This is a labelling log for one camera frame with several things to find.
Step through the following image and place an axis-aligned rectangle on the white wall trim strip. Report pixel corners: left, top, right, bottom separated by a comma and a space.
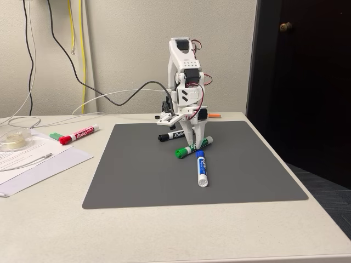
83, 0, 98, 113

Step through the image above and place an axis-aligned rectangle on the red Expo marker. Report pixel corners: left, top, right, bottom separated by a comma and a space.
59, 124, 100, 146

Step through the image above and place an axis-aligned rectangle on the thin black hanging cable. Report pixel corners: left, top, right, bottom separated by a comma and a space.
21, 0, 35, 116

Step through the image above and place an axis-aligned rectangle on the looped white table cable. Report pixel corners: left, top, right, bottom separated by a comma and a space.
0, 110, 107, 130

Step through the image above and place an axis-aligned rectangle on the white cable with metal plug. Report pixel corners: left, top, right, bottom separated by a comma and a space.
0, 152, 54, 172

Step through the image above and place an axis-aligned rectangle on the black Expo marker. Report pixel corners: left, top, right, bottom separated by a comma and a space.
157, 128, 197, 143

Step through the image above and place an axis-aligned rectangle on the short yellow cable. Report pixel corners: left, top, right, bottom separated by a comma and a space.
67, 0, 77, 56

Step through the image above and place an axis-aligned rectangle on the thin white hanging cable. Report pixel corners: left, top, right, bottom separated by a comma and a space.
0, 0, 38, 119

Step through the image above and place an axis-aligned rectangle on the grey rubber mat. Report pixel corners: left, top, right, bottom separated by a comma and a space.
82, 121, 309, 210

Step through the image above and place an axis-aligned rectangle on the long yellow cable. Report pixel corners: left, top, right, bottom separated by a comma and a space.
78, 0, 88, 114

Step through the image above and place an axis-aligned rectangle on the clear tape dispenser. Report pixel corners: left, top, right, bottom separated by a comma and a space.
0, 128, 35, 152

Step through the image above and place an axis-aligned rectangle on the white camera box black lens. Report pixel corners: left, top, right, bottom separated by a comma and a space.
156, 111, 184, 130

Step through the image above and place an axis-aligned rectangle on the thick black cable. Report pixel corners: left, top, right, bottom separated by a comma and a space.
46, 0, 177, 118

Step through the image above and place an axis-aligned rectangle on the printed white paper sheet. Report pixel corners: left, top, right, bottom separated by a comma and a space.
0, 128, 75, 186

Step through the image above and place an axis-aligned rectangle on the white cable to arm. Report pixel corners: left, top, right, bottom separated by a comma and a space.
72, 88, 168, 116

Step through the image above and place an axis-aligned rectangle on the green Expo marker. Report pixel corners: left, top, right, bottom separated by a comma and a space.
174, 135, 214, 159

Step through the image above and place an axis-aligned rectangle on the blue Expo marker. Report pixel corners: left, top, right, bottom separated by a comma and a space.
195, 150, 210, 188

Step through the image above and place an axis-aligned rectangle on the blank white paper sheet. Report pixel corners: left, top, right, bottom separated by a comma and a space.
0, 147, 95, 198

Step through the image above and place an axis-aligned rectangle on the dark door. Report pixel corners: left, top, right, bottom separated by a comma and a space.
246, 0, 351, 190

